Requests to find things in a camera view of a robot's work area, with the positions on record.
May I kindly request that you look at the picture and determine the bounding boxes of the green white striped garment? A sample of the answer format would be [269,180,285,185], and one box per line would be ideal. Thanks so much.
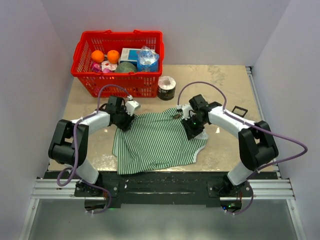
[112,108,209,175]

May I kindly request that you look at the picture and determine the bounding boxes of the left orange fruit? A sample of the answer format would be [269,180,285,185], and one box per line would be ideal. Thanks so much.
[91,50,105,64]

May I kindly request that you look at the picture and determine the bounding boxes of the right orange fruit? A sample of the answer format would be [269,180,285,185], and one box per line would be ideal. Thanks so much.
[107,50,121,64]

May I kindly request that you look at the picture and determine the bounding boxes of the pink white snack packet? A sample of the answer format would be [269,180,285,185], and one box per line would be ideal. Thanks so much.
[91,60,118,74]

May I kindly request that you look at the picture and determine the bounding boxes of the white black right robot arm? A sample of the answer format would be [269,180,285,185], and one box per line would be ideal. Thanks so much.
[176,94,279,197]

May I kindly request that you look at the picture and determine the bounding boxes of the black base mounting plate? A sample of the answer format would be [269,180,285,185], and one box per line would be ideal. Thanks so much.
[32,171,287,213]

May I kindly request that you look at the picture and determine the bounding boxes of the blue wrapped tissue pack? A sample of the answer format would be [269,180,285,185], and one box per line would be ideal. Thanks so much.
[137,46,160,73]

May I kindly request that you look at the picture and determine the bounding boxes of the small black square frame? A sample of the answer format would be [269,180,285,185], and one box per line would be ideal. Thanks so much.
[231,105,248,118]

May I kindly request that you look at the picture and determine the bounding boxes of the red plastic shopping basket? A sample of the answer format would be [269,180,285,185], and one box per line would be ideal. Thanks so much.
[70,30,165,98]

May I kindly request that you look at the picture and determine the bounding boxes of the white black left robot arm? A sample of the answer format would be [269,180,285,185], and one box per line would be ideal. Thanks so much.
[48,95,140,196]

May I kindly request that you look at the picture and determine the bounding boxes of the white blue carton box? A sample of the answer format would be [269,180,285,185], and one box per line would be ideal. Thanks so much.
[118,48,141,66]

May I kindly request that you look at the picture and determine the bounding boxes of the orange fruit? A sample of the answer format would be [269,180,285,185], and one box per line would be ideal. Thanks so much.
[91,50,105,64]
[107,50,121,64]

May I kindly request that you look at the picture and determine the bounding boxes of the green melon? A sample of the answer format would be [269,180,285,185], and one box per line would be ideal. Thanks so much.
[114,61,138,73]

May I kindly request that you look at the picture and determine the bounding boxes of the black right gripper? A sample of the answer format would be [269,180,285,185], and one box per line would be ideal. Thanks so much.
[181,114,207,141]

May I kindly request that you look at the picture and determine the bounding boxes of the black wrapped toilet roll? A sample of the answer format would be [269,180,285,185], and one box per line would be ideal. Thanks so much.
[157,76,176,101]

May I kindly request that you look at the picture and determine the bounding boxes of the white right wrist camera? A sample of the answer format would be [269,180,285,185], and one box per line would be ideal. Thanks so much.
[176,104,193,120]

